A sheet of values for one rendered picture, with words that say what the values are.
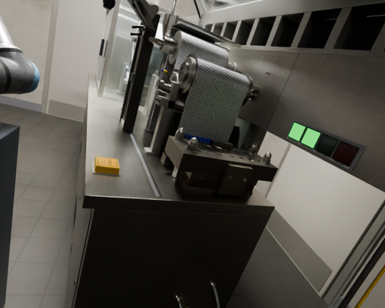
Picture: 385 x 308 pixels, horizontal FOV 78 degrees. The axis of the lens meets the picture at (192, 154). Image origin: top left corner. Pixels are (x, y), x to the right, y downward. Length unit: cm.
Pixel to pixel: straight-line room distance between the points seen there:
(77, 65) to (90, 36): 46
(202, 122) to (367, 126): 52
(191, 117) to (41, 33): 357
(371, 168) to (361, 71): 27
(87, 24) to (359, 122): 378
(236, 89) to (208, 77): 13
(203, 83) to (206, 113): 11
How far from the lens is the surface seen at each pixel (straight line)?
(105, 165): 77
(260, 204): 92
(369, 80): 80
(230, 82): 95
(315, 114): 86
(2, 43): 104
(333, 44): 92
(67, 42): 415
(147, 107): 163
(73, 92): 420
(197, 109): 91
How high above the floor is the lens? 126
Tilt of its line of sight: 18 degrees down
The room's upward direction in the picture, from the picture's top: 19 degrees clockwise
